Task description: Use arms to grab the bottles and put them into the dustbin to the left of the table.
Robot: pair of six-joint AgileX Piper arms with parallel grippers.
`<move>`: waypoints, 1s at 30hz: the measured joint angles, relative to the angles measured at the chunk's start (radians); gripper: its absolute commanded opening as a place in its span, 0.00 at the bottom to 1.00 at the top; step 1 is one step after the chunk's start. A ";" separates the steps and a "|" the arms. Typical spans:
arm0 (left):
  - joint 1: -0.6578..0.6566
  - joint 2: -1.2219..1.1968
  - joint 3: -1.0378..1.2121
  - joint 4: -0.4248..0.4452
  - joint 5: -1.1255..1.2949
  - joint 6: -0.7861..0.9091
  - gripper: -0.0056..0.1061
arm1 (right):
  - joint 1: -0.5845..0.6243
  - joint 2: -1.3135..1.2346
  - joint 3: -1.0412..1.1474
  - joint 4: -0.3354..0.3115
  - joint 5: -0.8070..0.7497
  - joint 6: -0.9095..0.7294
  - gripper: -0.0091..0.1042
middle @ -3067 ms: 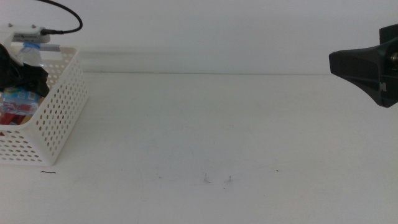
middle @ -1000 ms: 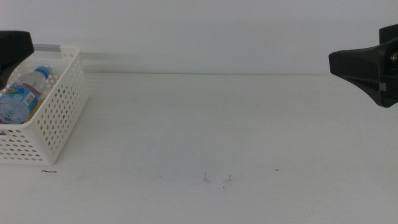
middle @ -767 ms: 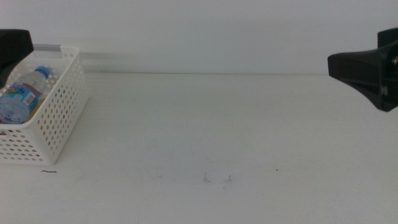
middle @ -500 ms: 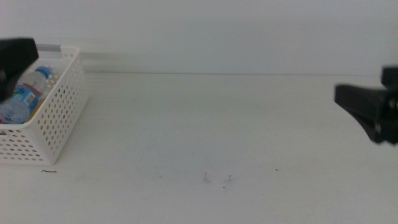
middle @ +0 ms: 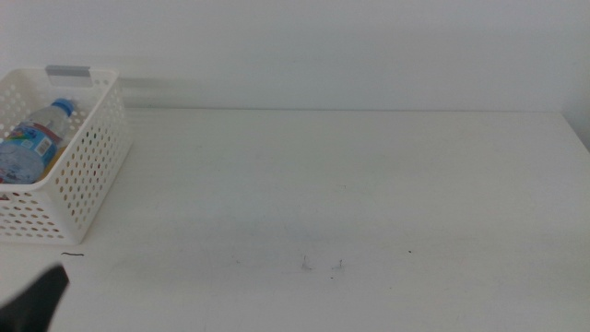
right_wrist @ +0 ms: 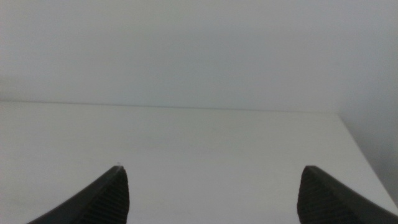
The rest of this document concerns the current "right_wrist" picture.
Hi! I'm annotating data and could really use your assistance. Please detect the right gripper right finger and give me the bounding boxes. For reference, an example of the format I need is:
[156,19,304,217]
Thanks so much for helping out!
[296,165,398,224]

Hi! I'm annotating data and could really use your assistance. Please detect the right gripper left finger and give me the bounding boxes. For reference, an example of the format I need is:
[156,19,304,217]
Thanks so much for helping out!
[26,165,131,224]

